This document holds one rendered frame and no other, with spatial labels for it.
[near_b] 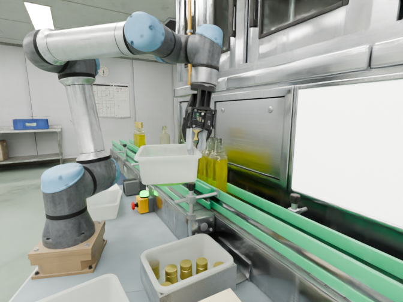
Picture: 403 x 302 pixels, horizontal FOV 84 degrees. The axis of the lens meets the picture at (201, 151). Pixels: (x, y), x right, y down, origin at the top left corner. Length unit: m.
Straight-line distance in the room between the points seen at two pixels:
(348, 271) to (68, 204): 0.72
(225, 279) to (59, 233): 0.50
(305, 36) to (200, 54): 0.35
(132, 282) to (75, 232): 0.23
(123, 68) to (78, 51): 6.15
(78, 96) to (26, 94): 5.80
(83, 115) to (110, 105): 5.79
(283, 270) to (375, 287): 0.19
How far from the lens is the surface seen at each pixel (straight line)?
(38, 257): 0.86
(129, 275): 0.81
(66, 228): 0.82
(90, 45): 0.66
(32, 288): 0.88
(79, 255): 0.83
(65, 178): 0.77
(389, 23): 0.70
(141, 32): 0.55
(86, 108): 0.87
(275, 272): 0.67
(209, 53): 0.63
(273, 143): 0.81
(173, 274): 0.69
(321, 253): 0.57
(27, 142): 6.70
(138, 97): 6.84
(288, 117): 0.76
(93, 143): 0.87
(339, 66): 0.70
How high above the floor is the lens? 1.24
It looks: 10 degrees down
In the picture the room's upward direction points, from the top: straight up
